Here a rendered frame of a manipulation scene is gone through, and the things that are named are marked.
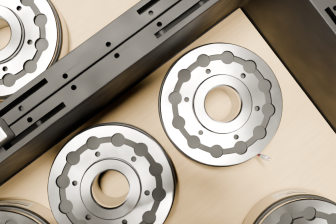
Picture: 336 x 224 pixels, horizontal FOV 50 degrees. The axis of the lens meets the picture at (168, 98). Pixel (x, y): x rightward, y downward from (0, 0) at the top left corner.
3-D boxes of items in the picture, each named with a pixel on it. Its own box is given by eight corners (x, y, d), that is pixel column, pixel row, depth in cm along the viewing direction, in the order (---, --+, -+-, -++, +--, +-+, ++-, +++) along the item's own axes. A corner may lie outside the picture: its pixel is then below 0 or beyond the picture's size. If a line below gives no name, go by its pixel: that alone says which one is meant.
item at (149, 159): (99, 275, 29) (97, 278, 28) (24, 174, 29) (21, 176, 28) (198, 197, 29) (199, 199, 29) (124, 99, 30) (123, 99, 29)
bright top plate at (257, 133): (210, 190, 30) (211, 191, 29) (135, 93, 30) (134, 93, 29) (304, 114, 30) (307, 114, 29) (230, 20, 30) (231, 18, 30)
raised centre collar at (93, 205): (104, 231, 29) (103, 234, 28) (67, 181, 29) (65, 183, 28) (154, 193, 29) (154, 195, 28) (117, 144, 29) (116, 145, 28)
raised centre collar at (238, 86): (216, 146, 29) (218, 147, 29) (179, 98, 29) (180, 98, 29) (263, 109, 29) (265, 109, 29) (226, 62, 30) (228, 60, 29)
